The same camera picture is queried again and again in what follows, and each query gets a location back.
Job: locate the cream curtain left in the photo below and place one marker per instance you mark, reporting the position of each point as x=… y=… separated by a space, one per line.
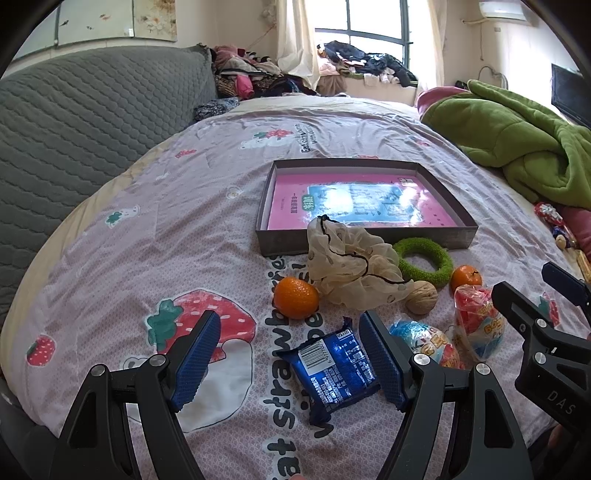
x=296 y=51

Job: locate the window with dark frame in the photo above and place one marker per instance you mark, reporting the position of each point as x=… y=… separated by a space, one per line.
x=374 y=26

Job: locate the dark clothes on windowsill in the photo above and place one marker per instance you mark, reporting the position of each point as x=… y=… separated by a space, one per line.
x=351 y=61

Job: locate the small snacks pile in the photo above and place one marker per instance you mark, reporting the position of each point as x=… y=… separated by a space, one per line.
x=563 y=237

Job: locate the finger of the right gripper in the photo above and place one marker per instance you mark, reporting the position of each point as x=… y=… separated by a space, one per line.
x=576 y=291
x=524 y=316

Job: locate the cream curtain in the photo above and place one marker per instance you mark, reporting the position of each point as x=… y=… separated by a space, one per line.
x=438 y=10
x=296 y=51

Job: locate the pink strawberry bedsheet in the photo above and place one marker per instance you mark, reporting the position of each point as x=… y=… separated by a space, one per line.
x=139 y=262

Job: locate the black wall television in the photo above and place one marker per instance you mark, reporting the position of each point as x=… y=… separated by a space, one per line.
x=571 y=95

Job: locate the green fleece blanket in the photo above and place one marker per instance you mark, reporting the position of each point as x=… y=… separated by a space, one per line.
x=541 y=155

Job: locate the blue snack packet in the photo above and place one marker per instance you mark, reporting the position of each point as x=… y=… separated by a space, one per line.
x=334 y=371

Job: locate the orange mandarin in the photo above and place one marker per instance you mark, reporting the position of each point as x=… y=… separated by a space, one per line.
x=465 y=275
x=295 y=298

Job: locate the clothes pile by headboard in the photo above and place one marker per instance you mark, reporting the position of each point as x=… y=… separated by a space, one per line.
x=243 y=75

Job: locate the brown walnut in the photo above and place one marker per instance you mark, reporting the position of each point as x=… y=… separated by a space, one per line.
x=422 y=299

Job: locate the pink pillow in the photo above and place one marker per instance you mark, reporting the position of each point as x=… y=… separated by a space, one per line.
x=430 y=97

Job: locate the floral wall painting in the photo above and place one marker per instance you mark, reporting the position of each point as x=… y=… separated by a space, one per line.
x=80 y=21

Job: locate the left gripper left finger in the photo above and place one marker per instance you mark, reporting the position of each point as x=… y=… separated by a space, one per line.
x=95 y=441

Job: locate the white air conditioner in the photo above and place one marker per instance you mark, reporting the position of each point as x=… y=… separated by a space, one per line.
x=503 y=10

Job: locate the grey quilted headboard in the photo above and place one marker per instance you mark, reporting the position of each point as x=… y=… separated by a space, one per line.
x=72 y=123

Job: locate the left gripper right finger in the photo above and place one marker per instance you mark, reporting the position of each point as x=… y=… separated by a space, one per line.
x=485 y=440

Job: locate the surprise egg toy packet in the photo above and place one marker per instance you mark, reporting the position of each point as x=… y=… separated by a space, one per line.
x=481 y=326

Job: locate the cream curtain right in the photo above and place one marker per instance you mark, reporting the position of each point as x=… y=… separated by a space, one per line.
x=438 y=10

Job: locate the shallow grey box tray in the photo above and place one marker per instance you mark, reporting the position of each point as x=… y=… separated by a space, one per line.
x=293 y=242

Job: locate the cream polka-dot scrunchie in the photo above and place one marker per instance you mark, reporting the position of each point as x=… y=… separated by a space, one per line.
x=353 y=268

